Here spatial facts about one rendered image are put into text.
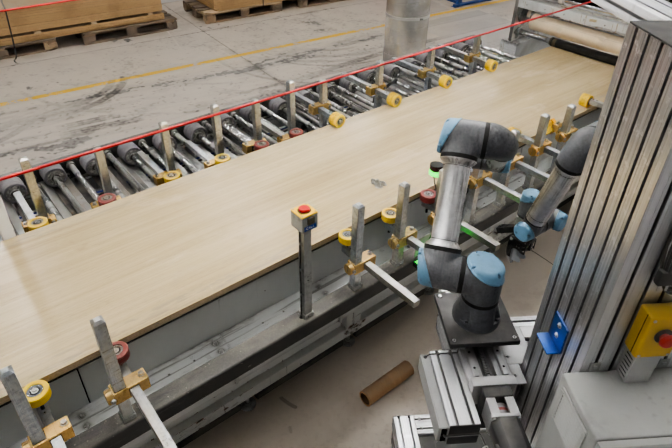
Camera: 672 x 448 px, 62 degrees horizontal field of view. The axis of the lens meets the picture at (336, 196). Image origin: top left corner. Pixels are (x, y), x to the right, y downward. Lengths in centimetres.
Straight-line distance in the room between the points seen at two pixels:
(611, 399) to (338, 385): 168
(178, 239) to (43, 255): 52
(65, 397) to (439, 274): 134
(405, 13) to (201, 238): 433
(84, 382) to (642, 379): 173
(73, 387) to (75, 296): 32
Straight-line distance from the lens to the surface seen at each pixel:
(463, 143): 175
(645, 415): 156
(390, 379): 290
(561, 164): 194
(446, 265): 172
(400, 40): 631
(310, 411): 287
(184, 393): 212
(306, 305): 223
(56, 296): 230
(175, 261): 230
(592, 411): 151
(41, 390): 201
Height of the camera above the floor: 236
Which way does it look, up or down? 34 degrees down
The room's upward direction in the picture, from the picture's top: 1 degrees clockwise
